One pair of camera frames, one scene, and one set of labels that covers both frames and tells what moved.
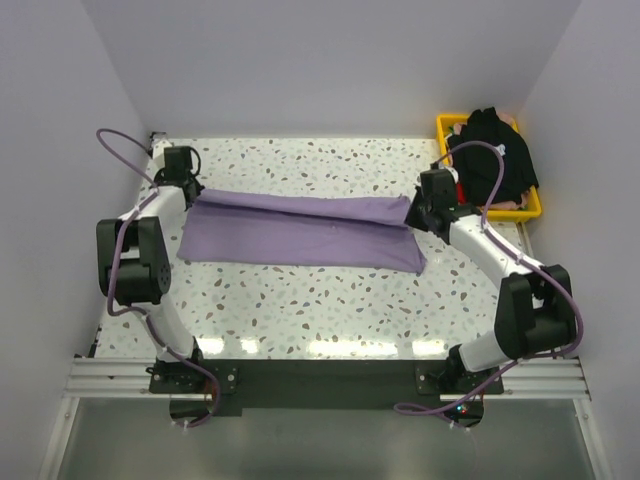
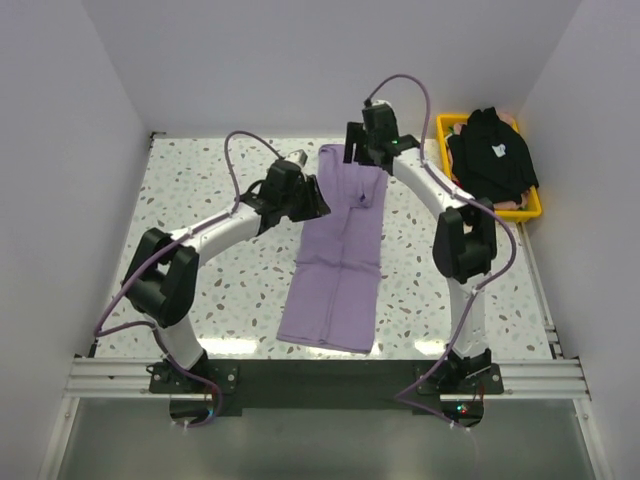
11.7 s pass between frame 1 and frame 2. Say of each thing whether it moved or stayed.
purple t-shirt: moved
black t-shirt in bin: stayed
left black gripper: moved
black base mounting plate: stayed
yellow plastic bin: stayed
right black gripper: moved
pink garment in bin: stayed
